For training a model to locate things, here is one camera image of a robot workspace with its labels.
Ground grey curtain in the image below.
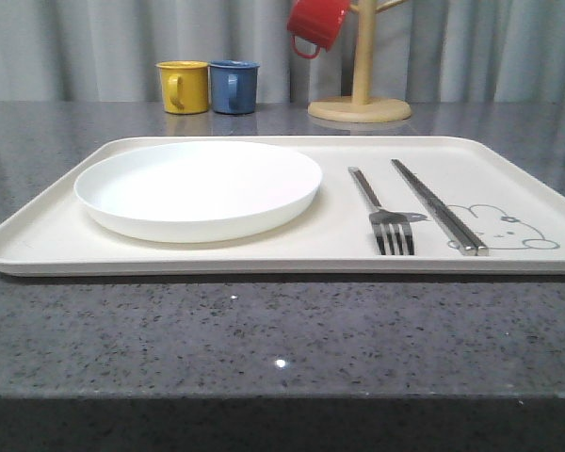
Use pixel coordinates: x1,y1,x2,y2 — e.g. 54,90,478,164
0,1,565,103

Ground white round plate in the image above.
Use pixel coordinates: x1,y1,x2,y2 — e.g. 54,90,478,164
74,140,323,243

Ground red enamel mug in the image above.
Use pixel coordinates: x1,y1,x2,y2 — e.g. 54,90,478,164
286,0,351,59

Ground wooden mug tree stand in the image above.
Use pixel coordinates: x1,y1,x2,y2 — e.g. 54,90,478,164
307,0,412,123

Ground blue enamel mug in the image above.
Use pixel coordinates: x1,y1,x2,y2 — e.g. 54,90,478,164
209,60,260,115

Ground stainless steel fork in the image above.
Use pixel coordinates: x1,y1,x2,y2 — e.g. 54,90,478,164
347,167,415,256

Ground yellow enamel mug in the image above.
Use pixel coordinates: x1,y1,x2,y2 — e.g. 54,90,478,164
156,60,209,115

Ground cream rabbit serving tray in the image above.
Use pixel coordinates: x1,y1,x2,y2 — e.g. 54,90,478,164
0,136,565,276

